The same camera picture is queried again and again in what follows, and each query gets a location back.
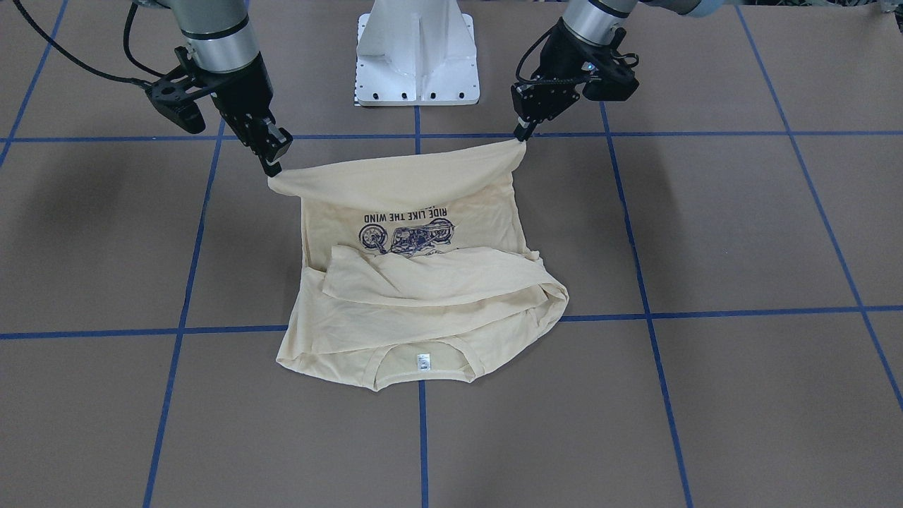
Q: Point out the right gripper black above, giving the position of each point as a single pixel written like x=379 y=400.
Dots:
x=240 y=90

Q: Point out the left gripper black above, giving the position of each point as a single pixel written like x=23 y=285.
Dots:
x=559 y=59

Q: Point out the cream long-sleeve printed shirt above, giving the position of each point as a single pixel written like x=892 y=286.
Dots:
x=415 y=268

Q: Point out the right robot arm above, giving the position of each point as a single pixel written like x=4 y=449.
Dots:
x=221 y=58

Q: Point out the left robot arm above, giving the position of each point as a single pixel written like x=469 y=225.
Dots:
x=576 y=9

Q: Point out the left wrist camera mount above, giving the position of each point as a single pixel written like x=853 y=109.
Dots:
x=613 y=77

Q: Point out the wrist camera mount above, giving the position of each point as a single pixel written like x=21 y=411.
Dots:
x=613 y=77
x=175 y=95

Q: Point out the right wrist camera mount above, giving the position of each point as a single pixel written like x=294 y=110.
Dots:
x=175 y=95

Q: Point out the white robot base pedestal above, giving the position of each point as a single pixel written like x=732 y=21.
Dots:
x=416 y=53

